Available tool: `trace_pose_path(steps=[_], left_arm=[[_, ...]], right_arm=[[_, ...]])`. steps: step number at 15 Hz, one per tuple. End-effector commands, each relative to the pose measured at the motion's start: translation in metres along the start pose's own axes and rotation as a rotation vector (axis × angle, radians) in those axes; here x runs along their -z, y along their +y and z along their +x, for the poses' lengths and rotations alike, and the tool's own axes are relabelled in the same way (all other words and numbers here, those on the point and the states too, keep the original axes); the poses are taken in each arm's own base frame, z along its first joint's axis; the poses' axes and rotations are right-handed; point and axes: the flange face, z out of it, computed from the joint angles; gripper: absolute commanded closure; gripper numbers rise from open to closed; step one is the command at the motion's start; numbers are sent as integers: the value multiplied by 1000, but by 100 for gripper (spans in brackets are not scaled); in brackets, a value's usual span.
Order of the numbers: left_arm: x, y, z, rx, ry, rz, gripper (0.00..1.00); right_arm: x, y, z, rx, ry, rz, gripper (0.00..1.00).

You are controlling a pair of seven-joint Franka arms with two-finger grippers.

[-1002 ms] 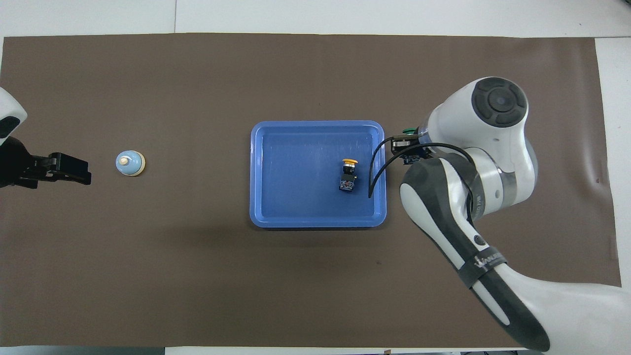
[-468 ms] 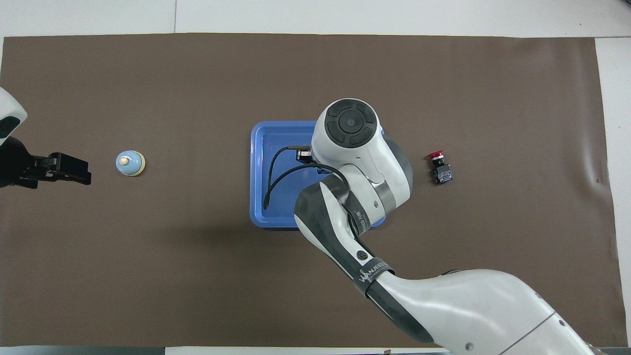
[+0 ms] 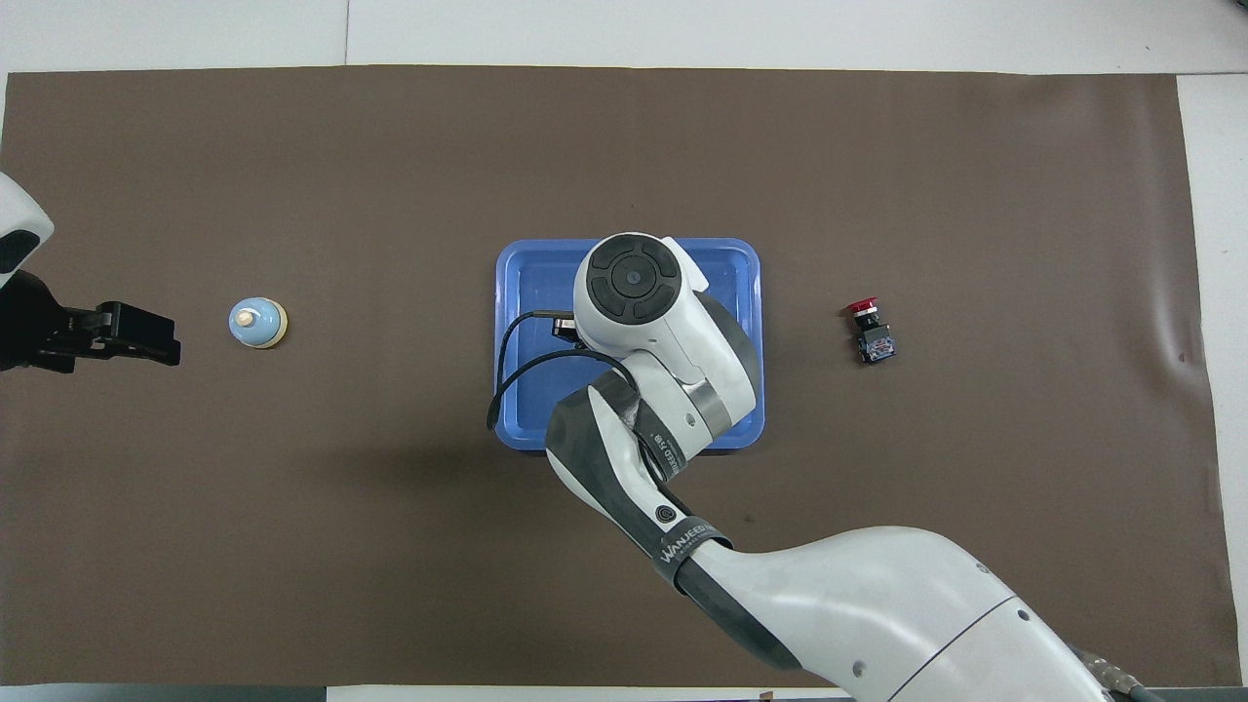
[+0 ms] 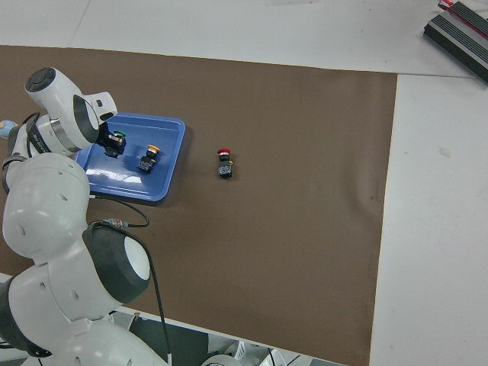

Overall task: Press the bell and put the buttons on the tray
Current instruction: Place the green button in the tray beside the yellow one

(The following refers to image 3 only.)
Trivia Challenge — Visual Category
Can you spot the light blue service bell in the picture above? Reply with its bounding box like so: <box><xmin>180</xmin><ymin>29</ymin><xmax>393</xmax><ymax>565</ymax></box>
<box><xmin>228</xmin><ymin>295</ymin><xmax>289</xmax><ymax>350</ymax></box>

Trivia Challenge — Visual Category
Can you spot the red mushroom push button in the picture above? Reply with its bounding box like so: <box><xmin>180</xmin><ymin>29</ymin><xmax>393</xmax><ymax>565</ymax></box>
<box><xmin>841</xmin><ymin>296</ymin><xmax>898</xmax><ymax>366</ymax></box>

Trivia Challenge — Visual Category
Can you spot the blue plastic tray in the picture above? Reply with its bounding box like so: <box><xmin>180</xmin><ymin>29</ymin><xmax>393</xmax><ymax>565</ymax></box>
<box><xmin>493</xmin><ymin>238</ymin><xmax>765</xmax><ymax>451</ymax></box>

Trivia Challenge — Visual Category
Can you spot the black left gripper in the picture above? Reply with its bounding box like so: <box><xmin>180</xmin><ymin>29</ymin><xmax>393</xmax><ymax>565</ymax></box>
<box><xmin>0</xmin><ymin>271</ymin><xmax>183</xmax><ymax>374</ymax></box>

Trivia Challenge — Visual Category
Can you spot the brown table mat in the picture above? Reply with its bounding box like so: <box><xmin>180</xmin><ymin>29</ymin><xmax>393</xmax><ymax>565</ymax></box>
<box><xmin>0</xmin><ymin>64</ymin><xmax>1231</xmax><ymax>688</ymax></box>

